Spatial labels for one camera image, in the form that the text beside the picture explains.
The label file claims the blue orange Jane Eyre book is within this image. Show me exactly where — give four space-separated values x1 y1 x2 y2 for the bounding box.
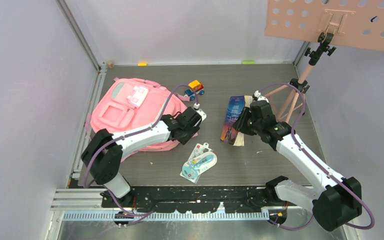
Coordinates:
220 95 253 147

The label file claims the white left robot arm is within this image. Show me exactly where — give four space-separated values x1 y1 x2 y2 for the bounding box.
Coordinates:
80 106 207 207

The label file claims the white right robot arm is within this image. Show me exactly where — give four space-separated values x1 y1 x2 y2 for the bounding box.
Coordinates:
233 90 363 232

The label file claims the white red stationery pack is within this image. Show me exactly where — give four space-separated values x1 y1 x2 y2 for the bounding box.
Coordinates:
179 142 213 184

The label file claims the blue correction tape pack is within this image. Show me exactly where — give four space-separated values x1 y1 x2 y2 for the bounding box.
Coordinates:
181 151 218 179

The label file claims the yellow blue toy truck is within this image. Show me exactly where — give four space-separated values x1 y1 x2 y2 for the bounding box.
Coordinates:
184 80 205 101

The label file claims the green tape marker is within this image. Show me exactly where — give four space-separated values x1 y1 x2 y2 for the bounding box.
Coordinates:
241 60 256 65

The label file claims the small wooden block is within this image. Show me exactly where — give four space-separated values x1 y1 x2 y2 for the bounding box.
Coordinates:
106 61 115 69

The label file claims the pink music stand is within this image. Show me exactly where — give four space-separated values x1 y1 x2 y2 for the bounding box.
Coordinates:
264 0 384 121

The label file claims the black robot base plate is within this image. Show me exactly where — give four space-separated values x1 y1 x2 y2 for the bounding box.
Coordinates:
100 185 287 214

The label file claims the aluminium frame rail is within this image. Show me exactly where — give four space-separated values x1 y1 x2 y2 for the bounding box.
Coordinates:
51 188 298 224

